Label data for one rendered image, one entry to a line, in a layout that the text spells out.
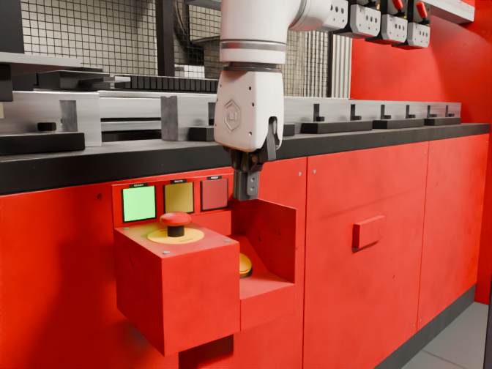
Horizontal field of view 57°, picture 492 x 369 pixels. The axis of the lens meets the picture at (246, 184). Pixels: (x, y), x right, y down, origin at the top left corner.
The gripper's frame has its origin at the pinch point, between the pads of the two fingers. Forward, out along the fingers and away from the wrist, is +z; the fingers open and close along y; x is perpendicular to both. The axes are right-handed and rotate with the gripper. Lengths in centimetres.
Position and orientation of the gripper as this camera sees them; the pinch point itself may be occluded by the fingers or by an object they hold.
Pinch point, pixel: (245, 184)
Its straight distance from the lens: 62.2
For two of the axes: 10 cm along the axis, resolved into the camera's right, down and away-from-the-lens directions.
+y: 5.7, 2.2, -7.9
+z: -0.5, 9.7, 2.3
